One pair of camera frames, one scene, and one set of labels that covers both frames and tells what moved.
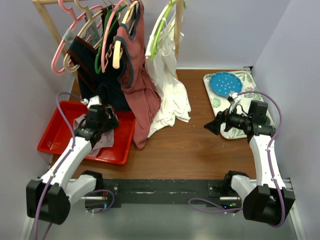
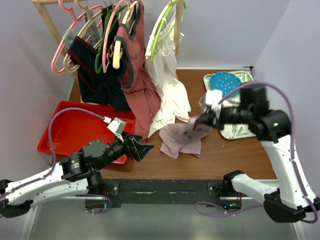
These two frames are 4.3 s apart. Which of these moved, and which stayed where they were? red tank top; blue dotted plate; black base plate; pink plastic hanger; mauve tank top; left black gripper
Moved: mauve tank top; left black gripper
Stayed: red tank top; pink plastic hanger; blue dotted plate; black base plate
